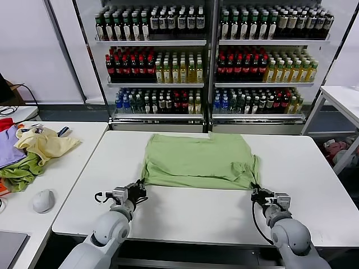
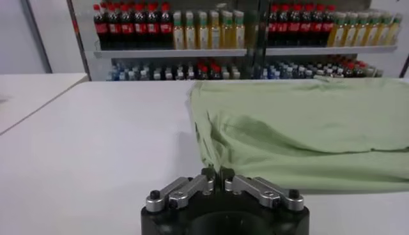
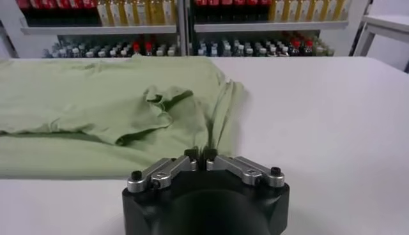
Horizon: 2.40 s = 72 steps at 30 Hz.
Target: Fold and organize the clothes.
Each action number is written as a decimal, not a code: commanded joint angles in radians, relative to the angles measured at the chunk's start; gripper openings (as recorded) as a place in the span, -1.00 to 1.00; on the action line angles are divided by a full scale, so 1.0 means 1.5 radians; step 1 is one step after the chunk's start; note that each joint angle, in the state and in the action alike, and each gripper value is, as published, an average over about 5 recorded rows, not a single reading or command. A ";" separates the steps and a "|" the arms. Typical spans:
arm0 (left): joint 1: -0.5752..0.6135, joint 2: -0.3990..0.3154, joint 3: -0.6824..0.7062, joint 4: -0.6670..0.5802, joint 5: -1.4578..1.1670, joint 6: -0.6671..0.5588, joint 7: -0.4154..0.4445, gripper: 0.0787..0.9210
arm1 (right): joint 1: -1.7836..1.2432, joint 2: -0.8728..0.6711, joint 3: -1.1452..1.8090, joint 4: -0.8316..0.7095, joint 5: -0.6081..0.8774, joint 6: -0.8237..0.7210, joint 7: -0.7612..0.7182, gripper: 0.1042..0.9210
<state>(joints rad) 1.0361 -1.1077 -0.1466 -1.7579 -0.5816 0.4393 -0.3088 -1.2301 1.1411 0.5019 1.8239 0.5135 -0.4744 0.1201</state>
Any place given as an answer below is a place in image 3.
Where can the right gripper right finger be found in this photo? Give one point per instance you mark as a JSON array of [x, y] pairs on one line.
[[249, 172]]

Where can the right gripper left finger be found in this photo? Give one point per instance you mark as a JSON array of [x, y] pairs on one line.
[[159, 174]]

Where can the light green polo shirt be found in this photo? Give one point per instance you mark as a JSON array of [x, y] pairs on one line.
[[80, 95]]

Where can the white work table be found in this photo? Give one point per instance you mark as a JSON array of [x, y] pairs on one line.
[[319, 127]]

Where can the small red cap cola bottle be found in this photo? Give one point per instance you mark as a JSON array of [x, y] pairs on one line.
[[148, 48], [136, 48], [296, 46], [309, 46]]

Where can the blue water bottle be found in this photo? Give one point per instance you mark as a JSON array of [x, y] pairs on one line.
[[202, 50], [213, 50]]

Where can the white beverage shelf unit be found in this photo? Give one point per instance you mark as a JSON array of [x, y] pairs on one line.
[[96, 30], [271, 26]]

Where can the yellow tea bottle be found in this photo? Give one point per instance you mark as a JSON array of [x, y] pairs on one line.
[[315, 10], [329, 9], [117, 12], [275, 10], [130, 12], [342, 9], [288, 10], [157, 12], [144, 12], [170, 12], [104, 12], [302, 10]]

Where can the white side table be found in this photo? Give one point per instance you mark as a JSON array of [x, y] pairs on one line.
[[383, 24]]

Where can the dark metal frame post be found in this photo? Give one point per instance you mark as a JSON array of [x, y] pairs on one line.
[[8, 44], [360, 35]]

